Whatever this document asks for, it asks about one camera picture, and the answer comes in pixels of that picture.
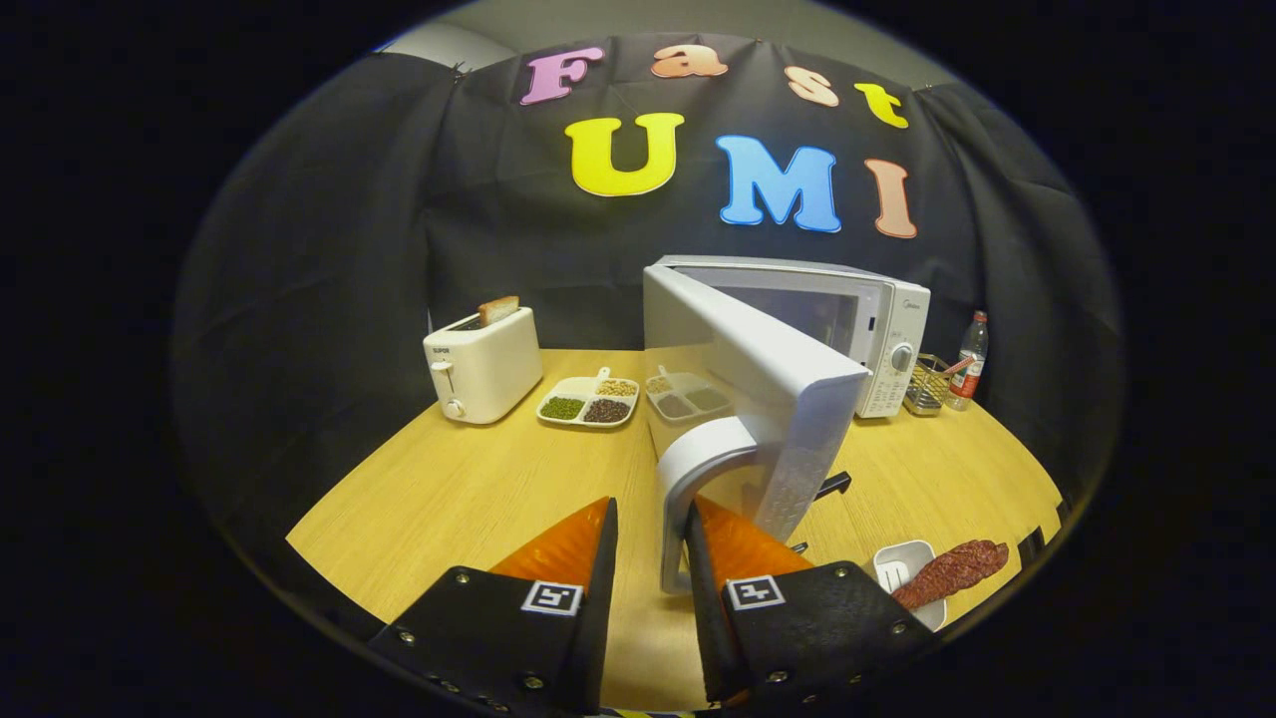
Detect black backdrop cloth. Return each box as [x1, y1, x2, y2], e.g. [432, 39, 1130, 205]
[169, 35, 1127, 559]

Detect metal wire holder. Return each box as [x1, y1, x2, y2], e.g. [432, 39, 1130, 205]
[904, 353, 953, 417]

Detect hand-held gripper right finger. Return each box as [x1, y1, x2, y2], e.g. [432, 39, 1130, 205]
[683, 496, 943, 711]

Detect small white tray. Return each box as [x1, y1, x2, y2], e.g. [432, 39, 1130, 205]
[873, 539, 948, 632]

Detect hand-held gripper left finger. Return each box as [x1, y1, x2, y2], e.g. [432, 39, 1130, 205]
[367, 497, 619, 717]

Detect white toaster oven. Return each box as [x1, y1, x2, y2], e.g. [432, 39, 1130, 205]
[642, 255, 932, 596]

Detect clear bottle with red label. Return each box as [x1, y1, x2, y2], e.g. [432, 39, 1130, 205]
[947, 310, 990, 412]

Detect divided white bean dish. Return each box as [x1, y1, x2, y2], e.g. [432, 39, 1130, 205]
[536, 367, 641, 430]

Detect cream pop-up toaster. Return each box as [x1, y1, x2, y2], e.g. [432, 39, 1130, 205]
[423, 305, 544, 426]

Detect dark red sausage piece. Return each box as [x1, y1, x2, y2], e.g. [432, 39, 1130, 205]
[890, 539, 1010, 611]

